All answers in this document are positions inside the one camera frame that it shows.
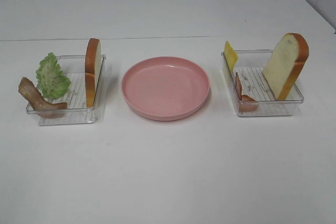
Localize yellow cheese slice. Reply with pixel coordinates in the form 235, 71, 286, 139
224, 41, 238, 73

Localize pink bacon strip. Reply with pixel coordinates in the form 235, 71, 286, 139
235, 72, 258, 113

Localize bread slice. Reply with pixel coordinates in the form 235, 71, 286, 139
263, 33, 309, 100
85, 38, 102, 108

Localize green lettuce leaf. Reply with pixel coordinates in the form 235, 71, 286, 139
36, 52, 71, 99

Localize dark brown bacon strip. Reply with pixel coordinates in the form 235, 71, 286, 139
18, 77, 67, 119

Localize pink round plate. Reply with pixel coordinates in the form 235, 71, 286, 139
121, 57, 211, 121

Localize clear right plastic tray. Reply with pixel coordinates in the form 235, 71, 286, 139
221, 49, 304, 117

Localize clear plastic tray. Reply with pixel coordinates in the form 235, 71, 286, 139
221, 49, 304, 117
26, 54, 106, 125

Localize clear left plastic tray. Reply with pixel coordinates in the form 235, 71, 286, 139
26, 54, 106, 125

